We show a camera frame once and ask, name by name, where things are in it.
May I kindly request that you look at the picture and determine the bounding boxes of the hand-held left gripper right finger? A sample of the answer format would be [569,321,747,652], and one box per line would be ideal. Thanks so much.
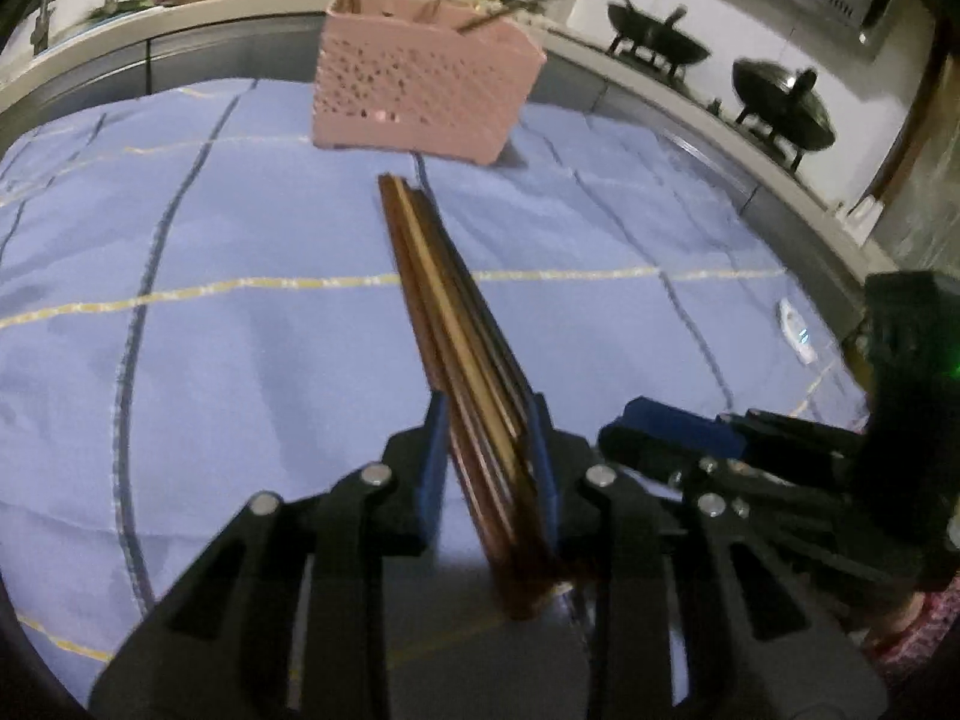
[527,392,890,720]

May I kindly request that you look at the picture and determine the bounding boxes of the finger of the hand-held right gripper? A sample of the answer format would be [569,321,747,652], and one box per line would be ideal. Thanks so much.
[621,396,871,466]
[598,424,923,593]

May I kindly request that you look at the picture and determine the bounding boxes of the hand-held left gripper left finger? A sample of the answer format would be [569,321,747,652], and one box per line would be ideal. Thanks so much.
[86,390,451,720]

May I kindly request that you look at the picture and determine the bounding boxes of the pink perforated plastic basket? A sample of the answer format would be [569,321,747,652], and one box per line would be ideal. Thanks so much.
[310,0,547,166]

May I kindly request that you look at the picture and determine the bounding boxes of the person's right forearm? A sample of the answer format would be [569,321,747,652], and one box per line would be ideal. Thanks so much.
[855,574,960,691]

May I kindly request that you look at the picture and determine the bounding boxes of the white round-button device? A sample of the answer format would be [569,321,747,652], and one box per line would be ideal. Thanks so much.
[776,298,818,367]

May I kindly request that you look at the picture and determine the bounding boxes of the small white container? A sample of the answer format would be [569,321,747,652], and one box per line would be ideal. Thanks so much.
[844,199,882,237]

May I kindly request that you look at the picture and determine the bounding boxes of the blue checked cloth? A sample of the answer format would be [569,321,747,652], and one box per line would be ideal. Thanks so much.
[0,79,871,698]

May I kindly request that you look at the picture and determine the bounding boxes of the black wok with lid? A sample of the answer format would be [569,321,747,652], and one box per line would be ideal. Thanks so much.
[731,58,837,170]

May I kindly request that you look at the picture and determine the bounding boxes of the black wok with spatula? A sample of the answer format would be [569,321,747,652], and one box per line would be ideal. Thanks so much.
[596,0,712,80]

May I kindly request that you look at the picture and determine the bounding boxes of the metal sink faucet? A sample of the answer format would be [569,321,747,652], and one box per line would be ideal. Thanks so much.
[30,0,121,57]

